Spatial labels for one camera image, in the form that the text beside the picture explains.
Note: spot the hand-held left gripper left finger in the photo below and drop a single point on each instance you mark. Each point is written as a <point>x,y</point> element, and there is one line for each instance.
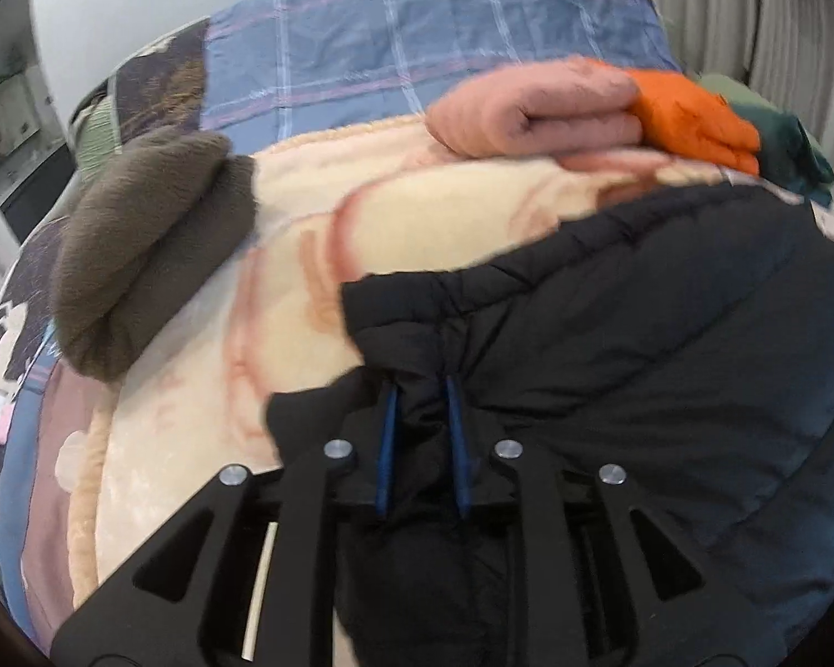
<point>386,451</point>

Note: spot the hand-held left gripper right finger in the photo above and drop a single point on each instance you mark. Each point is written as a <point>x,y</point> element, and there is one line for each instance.
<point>460,451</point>

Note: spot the black puffer jacket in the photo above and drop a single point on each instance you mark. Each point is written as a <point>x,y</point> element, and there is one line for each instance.
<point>632,333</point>

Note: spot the cream pink printed blanket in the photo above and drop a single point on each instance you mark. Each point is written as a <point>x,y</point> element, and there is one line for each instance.
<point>285,222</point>

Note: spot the brown fleece garment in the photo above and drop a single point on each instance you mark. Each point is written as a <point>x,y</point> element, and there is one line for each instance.
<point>146,243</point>

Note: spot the pink quilted jacket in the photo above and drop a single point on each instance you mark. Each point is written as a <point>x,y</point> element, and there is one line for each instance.
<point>528,111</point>

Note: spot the blue plaid quilt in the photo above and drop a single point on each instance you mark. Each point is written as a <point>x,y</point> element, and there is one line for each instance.
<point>389,48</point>

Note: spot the orange puffer jacket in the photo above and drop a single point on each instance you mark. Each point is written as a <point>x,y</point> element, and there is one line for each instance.
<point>688,118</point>

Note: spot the dark vanity cabinet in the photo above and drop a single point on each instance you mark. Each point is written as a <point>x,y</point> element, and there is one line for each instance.
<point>38,187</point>

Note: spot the dark green fleece garment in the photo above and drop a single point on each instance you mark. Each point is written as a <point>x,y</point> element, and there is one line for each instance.
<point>792,153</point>

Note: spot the green pillow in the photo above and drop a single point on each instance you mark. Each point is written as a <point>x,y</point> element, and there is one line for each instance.
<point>726,87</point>

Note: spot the pale pleated curtain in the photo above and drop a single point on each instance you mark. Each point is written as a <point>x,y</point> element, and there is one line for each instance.
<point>806,35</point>

